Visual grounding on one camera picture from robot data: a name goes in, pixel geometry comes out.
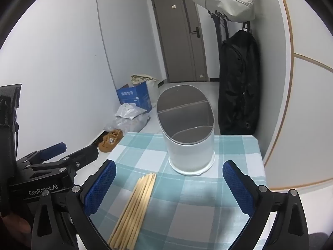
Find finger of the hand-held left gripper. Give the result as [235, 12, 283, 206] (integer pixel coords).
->
[16, 142, 67, 167]
[25, 144, 99, 181]

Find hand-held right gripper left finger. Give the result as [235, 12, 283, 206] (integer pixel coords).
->
[31, 159, 117, 250]

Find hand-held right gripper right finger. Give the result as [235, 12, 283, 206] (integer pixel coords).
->
[222, 160, 310, 250]

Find bundle of wooden chopsticks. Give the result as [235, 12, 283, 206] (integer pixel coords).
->
[107, 172, 157, 249]

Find white oval utensil holder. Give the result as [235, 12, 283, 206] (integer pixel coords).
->
[156, 84, 216, 176]

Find person's left hand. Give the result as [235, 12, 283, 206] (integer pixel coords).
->
[0, 210, 33, 243]

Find brown plush slipper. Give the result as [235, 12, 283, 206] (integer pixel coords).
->
[98, 129, 123, 153]

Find teal checked tablecloth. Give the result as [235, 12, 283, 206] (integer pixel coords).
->
[88, 133, 267, 250]

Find clear plastic bag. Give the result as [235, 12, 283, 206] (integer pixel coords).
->
[104, 113, 151, 133]

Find blue cardboard box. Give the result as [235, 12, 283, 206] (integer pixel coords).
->
[116, 81, 153, 113]

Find white sack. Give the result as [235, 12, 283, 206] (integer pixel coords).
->
[147, 79, 160, 107]

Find beige cloth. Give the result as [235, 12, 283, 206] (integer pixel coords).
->
[130, 74, 158, 85]

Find black backpack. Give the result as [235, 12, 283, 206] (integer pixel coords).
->
[217, 22, 261, 136]

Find grey door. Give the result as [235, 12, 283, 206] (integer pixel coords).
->
[150, 0, 209, 83]

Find black coat rack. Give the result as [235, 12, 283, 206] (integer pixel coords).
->
[208, 9, 231, 42]

